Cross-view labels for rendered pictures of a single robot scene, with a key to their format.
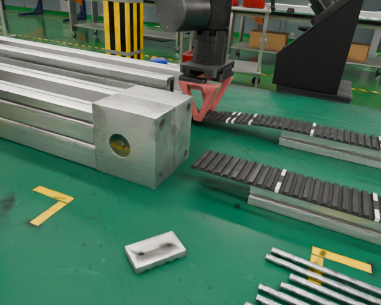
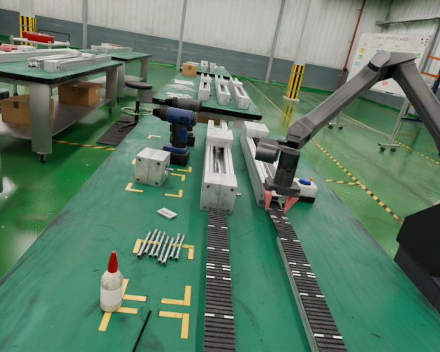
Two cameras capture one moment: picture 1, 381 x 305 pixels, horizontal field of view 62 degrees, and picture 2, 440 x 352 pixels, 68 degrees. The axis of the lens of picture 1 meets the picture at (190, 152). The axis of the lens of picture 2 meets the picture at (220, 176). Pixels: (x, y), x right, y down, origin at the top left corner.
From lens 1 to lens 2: 0.79 m
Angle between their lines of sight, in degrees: 56
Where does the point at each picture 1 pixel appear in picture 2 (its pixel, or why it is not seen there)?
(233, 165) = (218, 216)
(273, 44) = not seen: outside the picture
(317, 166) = (264, 252)
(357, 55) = not seen: outside the picture
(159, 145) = (205, 193)
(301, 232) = (200, 243)
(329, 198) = (214, 238)
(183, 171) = not seen: hidden behind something
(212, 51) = (277, 177)
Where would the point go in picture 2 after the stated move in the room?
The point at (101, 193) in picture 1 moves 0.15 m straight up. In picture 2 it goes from (188, 200) to (194, 156)
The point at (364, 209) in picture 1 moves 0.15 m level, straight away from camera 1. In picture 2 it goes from (211, 245) to (275, 260)
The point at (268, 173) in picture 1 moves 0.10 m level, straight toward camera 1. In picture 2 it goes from (220, 224) to (182, 221)
